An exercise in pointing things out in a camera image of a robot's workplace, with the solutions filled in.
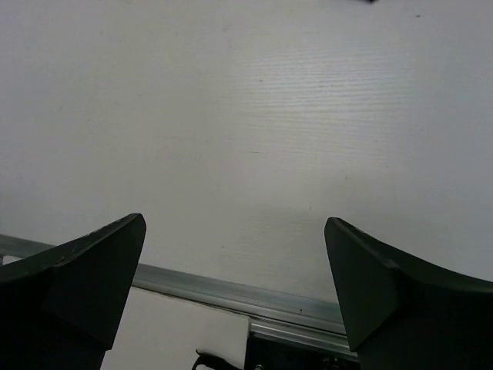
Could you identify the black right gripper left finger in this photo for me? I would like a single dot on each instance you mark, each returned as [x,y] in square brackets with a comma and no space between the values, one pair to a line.
[61,308]

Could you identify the white front cover panel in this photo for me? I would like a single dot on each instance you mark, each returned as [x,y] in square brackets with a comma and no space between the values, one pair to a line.
[158,332]

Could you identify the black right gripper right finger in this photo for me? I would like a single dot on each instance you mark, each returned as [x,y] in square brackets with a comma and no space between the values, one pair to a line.
[402,312]

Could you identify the aluminium table edge rail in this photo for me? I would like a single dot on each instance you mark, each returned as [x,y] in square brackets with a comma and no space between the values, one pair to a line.
[286,331]

